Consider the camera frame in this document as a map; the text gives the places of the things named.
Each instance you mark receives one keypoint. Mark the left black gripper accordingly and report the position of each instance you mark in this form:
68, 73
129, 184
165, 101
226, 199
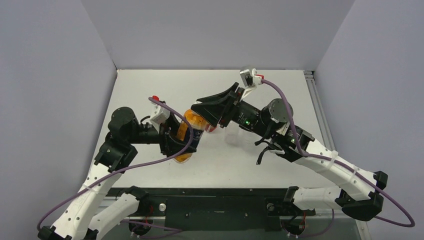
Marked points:
168, 144

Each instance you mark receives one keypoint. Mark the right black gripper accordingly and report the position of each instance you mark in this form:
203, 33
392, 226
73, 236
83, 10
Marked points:
230, 108

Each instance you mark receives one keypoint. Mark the orange blue label bottle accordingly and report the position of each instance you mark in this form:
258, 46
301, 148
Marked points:
199, 125

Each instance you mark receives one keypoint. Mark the gold red label bottle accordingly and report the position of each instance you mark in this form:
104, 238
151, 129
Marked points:
209, 128

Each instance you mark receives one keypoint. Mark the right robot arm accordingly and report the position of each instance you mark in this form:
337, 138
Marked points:
355, 191

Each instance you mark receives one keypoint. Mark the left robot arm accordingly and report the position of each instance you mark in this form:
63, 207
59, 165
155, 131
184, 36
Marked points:
81, 220

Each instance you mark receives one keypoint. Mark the clear bottle blue cap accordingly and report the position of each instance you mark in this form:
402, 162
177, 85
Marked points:
232, 134

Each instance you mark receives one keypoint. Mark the clear bottle white cap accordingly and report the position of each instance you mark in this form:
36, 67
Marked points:
248, 140

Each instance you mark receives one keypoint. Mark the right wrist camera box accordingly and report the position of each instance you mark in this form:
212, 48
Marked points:
251, 80

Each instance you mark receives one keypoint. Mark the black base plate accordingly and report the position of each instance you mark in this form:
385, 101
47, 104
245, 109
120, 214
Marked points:
220, 209

